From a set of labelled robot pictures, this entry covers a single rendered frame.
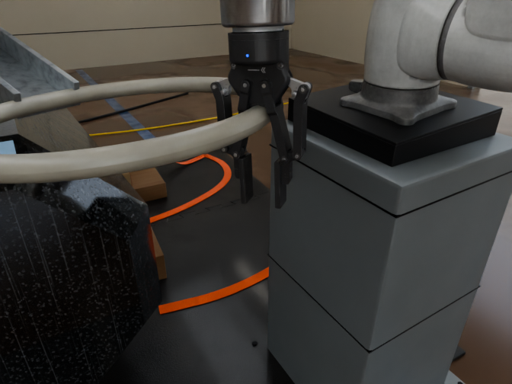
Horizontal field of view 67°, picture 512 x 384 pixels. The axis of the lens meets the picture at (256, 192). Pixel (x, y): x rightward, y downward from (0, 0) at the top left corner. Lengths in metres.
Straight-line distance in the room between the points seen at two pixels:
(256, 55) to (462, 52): 0.40
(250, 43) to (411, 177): 0.38
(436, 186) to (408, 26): 0.29
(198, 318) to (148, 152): 1.15
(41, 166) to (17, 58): 0.63
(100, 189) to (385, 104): 0.66
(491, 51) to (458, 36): 0.06
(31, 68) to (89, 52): 5.47
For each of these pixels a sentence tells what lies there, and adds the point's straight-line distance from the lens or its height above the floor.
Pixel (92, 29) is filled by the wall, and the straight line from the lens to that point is 6.43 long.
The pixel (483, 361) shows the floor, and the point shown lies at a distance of 1.58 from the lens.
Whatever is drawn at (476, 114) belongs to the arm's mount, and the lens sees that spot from 0.92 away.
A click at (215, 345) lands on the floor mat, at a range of 1.42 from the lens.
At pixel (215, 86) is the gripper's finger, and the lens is 0.53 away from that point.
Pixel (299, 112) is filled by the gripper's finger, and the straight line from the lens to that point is 0.50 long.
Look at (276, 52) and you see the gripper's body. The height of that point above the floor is 1.02.
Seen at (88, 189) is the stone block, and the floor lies 0.68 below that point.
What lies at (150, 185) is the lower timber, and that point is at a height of 0.11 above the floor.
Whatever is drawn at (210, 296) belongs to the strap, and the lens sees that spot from 1.58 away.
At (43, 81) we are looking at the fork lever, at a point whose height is 0.92.
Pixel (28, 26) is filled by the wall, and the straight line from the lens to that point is 6.34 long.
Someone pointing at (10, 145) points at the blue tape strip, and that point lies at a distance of 0.93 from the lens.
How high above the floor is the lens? 1.09
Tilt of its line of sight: 28 degrees down
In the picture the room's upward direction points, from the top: straight up
